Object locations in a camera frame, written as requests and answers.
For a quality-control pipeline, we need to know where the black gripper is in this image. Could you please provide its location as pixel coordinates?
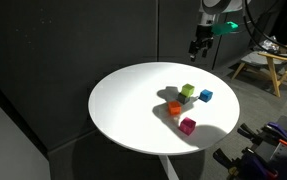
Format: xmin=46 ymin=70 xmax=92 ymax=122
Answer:
xmin=188 ymin=23 xmax=215 ymax=62

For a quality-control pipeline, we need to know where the lime green block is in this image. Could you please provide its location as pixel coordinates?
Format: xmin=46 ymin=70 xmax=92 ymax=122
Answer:
xmin=181 ymin=83 xmax=196 ymax=98

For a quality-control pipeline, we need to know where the blue block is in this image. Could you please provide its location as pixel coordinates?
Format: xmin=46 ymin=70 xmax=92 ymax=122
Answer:
xmin=198 ymin=88 xmax=214 ymax=104

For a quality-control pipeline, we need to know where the grey block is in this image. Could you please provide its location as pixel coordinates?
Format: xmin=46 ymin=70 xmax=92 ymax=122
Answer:
xmin=177 ymin=92 xmax=191 ymax=105

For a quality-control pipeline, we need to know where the orange block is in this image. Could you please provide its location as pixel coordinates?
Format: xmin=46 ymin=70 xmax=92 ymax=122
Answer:
xmin=167 ymin=101 xmax=182 ymax=116

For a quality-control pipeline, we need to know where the magenta block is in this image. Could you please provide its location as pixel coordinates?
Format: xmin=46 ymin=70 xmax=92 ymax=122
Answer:
xmin=178 ymin=116 xmax=197 ymax=137

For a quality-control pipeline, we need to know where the crumpled clear plastic bag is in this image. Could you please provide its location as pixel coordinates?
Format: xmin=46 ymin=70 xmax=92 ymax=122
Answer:
xmin=262 ymin=35 xmax=281 ymax=54

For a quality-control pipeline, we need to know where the wooden chair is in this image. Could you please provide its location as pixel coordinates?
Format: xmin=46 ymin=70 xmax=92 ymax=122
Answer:
xmin=230 ymin=43 xmax=287 ymax=99

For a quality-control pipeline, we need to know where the purple orange spring clamp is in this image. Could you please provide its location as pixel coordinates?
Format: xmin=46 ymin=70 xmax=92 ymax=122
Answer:
xmin=237 ymin=121 xmax=287 ymax=149
xmin=212 ymin=147 xmax=280 ymax=180

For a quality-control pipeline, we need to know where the white table base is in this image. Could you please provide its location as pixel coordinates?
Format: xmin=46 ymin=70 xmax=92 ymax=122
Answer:
xmin=157 ymin=154 xmax=181 ymax=180

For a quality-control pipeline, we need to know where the teal green wrist camera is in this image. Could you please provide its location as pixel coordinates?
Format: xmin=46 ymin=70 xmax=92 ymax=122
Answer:
xmin=211 ymin=20 xmax=240 ymax=37

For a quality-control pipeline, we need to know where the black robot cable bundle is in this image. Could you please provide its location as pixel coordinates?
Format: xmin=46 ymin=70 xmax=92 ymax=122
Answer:
xmin=243 ymin=0 xmax=287 ymax=60

